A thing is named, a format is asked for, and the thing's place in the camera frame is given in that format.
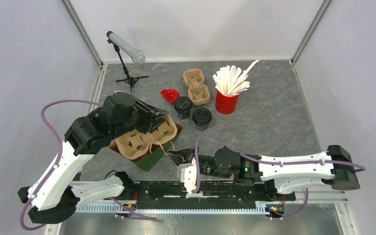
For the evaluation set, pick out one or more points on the dark translucent cup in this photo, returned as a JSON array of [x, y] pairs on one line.
[[183, 106], [202, 123]]

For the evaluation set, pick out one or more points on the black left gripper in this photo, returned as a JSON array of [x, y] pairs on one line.
[[152, 119]]

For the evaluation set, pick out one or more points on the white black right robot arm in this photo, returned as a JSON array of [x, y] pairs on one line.
[[281, 175]]

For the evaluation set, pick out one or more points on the brown paper bag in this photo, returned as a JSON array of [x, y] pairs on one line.
[[136, 145]]

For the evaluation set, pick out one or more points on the red cylindrical straw holder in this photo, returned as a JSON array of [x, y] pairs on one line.
[[224, 104]]

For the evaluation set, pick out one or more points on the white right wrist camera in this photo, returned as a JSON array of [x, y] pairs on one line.
[[187, 174]]

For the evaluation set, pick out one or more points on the single brown cup carrier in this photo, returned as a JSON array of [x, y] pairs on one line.
[[135, 144]]

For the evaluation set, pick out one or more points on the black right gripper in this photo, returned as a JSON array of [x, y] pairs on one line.
[[182, 155]]

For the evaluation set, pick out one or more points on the green bag holder block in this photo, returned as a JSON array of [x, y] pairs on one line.
[[154, 154]]

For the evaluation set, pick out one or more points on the grey microphone on stand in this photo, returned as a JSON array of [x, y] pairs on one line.
[[135, 55]]

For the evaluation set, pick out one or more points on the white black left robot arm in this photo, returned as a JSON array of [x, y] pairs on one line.
[[52, 199]]

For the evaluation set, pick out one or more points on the brown cardboard cup carrier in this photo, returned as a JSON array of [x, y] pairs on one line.
[[198, 92]]

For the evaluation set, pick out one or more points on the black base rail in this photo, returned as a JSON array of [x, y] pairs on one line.
[[212, 195]]

